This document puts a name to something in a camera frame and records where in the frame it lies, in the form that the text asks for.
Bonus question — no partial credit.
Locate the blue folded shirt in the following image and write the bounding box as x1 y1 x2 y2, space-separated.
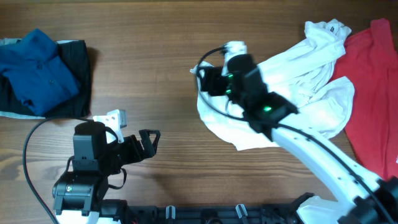
1 29 80 116

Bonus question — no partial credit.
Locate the white t-shirt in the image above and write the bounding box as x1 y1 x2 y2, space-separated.
197 19 354 151

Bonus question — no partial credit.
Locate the red t-shirt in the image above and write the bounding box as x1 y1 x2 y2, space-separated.
333 19 397 179

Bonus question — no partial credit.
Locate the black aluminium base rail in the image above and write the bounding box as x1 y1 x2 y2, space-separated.
98 203 303 224

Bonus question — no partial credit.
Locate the right black cable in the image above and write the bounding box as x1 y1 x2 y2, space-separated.
195 45 398 224

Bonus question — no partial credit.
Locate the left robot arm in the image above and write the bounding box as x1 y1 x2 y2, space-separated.
52 121 160 223

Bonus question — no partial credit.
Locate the black folded garment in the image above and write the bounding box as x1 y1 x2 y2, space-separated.
1 40 92 119

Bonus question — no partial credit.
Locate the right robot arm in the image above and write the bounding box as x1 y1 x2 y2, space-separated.
194 54 397 223

